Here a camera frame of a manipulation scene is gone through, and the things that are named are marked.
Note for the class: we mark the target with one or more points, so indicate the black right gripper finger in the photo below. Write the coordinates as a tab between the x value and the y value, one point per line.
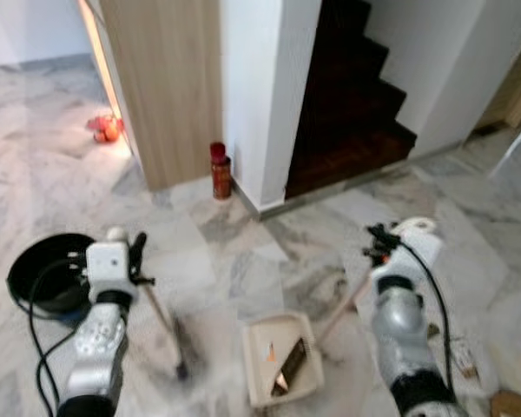
378	257

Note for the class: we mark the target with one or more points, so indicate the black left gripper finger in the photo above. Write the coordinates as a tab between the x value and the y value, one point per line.
138	245

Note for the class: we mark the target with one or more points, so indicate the black bristle hand broom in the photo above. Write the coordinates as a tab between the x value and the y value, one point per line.
163	321

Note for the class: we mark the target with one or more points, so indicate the black round bucket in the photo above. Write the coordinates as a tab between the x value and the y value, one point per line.
48	269

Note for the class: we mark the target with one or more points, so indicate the small brown litter stick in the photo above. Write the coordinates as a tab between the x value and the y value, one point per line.
431	330

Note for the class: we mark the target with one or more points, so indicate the red spray can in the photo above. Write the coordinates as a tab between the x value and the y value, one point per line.
220	174

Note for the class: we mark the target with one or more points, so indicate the red orange offering items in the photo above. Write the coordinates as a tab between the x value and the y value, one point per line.
106	130

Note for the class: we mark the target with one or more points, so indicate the white printed litter wrapper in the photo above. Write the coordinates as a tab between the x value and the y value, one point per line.
464	358

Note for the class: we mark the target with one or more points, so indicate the dark wooden staircase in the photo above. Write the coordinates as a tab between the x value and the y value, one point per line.
347	113

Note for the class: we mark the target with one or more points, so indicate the brown gold wrapper box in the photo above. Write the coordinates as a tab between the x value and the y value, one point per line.
291	367

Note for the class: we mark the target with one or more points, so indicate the light wooden cabinet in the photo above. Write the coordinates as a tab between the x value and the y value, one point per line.
169	87

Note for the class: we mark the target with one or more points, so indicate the brown cardboard scrap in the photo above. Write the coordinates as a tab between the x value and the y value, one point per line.
506	405

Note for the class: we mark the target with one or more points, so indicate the light wooden door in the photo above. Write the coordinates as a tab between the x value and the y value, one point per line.
517	87

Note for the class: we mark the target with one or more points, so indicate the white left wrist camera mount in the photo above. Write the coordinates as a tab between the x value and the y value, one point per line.
108	261

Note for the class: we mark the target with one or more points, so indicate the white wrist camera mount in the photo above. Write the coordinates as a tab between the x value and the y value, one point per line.
108	261
421	243

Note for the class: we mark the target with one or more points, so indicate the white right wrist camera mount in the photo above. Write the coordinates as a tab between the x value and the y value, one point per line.
421	243

